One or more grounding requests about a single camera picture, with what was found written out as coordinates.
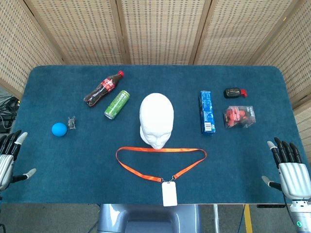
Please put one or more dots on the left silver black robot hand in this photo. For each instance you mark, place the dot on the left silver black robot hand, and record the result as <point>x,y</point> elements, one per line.
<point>6,162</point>

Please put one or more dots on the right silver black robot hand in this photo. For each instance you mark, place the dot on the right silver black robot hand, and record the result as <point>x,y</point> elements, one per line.
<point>294,177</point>

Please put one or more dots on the white badge card holder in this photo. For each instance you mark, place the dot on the white badge card holder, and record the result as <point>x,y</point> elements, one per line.
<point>169,194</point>

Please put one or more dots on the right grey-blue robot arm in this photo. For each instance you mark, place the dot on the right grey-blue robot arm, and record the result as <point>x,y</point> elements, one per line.
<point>300,213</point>

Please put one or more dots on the white mannequin head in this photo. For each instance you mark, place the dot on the white mannequin head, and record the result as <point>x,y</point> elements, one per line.
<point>156,114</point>

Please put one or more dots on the blue ball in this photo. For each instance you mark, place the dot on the blue ball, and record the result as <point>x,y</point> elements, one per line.
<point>59,129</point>

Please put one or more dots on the blue felt table mat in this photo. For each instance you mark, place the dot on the blue felt table mat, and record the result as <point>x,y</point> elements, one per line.
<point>85,157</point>

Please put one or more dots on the clear box red contents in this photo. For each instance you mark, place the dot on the clear box red contents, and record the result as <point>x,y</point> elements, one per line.
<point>239,117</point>

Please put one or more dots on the white table leg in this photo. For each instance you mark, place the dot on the white table leg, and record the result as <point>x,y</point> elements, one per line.
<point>216,218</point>

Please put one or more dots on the black case with red part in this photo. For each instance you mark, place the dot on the black case with red part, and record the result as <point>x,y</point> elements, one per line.
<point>232,93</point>

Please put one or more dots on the blue cookie box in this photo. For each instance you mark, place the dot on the blue cookie box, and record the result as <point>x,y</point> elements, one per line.
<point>207,111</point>

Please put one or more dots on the cola plastic bottle red cap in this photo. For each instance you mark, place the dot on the cola plastic bottle red cap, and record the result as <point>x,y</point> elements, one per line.
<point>102,88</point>

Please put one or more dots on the green drink can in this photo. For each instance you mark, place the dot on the green drink can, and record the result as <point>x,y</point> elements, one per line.
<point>117,104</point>

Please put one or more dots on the grey-blue robot torso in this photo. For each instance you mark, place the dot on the grey-blue robot torso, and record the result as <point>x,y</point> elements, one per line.
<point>150,218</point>

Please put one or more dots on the woven wooden folding screen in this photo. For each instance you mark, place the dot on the woven wooden folding screen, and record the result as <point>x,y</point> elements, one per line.
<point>158,31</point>

